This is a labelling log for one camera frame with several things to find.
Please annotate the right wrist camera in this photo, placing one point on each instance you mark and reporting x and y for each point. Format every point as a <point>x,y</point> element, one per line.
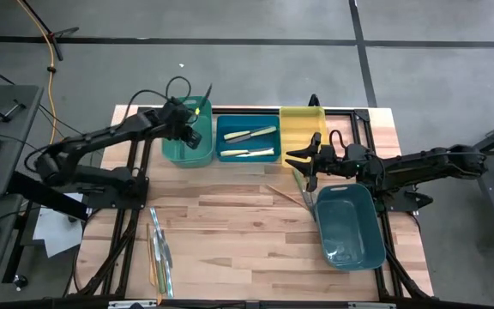
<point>357,156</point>

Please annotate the utensils beside teal tub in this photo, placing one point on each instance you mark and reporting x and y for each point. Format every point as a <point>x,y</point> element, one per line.
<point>285,196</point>

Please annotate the dark teal plastic bin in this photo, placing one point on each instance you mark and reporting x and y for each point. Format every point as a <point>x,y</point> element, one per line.
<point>350,223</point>

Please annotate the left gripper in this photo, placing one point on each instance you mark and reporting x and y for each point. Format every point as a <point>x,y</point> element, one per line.
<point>193,137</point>

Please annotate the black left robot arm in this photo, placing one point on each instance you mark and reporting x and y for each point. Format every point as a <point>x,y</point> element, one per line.
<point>101,136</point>

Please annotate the blue plastic tray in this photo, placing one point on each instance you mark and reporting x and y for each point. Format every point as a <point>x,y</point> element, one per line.
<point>247,121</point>

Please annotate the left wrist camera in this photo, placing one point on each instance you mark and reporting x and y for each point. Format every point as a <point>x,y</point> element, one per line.
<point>174,116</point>

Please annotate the yellow tag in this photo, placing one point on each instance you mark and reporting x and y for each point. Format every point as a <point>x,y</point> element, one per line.
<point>196,111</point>

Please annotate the utensils on wooden table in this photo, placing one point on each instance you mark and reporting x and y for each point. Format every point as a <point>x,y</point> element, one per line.
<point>161,279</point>

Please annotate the black tripod stand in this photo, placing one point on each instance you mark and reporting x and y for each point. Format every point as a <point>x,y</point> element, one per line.
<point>64,31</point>

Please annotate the yellow plastic tray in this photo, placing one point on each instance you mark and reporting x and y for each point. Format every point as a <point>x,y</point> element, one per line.
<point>305,124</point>

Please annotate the black aluminium table frame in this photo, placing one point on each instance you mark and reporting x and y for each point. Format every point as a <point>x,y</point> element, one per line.
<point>247,111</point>

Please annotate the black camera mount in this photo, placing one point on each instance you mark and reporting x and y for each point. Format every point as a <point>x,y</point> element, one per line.
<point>314,102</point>

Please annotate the green plastic bin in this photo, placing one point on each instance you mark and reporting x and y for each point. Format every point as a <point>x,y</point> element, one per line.
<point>178,152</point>

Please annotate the white papers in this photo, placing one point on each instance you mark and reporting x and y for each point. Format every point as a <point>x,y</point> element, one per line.
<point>54,232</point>

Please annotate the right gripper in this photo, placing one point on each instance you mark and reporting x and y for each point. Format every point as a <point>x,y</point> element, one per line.
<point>326,161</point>

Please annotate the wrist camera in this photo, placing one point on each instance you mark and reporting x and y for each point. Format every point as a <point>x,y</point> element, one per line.
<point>174,116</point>
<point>357,156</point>

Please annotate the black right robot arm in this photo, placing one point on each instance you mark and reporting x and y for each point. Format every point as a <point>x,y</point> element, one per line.
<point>423,165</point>

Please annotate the round black caster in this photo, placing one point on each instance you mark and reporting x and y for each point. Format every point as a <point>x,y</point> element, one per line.
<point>20,281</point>

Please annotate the silver aluminium extrusion bar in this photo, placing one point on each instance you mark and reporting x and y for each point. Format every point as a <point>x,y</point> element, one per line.
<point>371,305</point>
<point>131,304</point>

